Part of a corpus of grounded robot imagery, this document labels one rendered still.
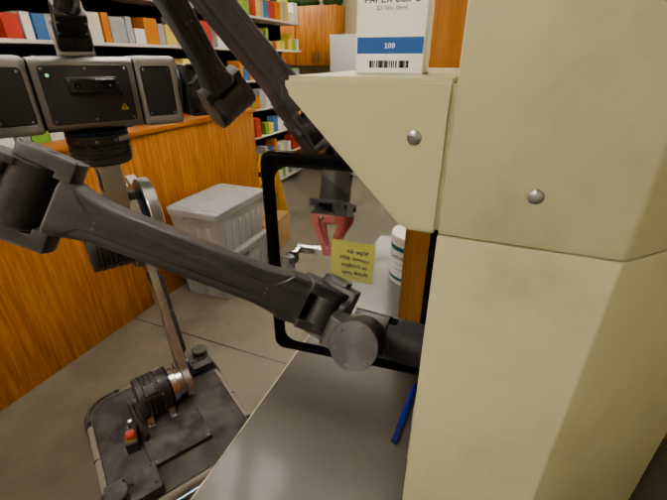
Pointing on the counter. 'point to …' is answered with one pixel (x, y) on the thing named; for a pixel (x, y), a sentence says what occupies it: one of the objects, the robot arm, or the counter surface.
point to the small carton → (393, 36)
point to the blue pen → (404, 414)
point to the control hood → (387, 133)
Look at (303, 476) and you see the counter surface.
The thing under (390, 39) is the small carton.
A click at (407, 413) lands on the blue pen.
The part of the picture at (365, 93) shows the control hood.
